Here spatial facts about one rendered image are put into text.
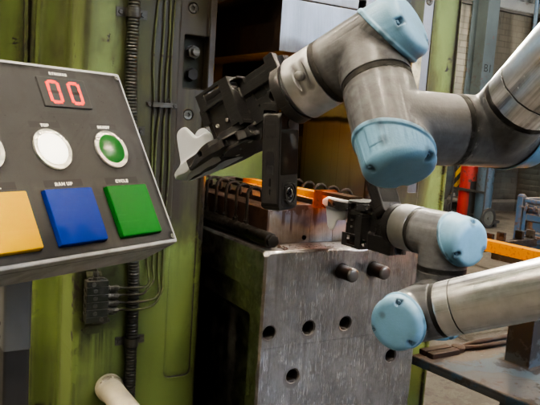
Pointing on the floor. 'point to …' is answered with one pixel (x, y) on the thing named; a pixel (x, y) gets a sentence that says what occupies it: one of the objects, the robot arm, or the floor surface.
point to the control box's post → (14, 342)
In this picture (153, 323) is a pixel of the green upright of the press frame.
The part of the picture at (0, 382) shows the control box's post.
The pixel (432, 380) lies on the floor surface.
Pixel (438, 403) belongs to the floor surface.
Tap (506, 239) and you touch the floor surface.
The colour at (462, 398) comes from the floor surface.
